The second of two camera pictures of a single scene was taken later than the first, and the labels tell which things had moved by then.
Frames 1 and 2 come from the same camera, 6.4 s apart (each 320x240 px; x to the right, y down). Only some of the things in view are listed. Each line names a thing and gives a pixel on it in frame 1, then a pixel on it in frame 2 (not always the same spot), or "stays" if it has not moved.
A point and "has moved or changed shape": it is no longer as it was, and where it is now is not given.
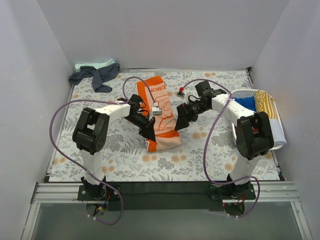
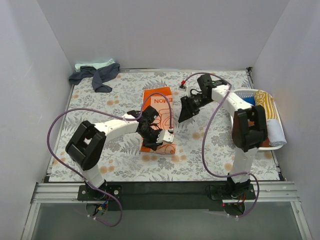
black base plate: (165, 196) stays
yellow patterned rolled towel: (265, 102) stays
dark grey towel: (98, 76) stays
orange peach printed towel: (151, 90) has moved or changed shape
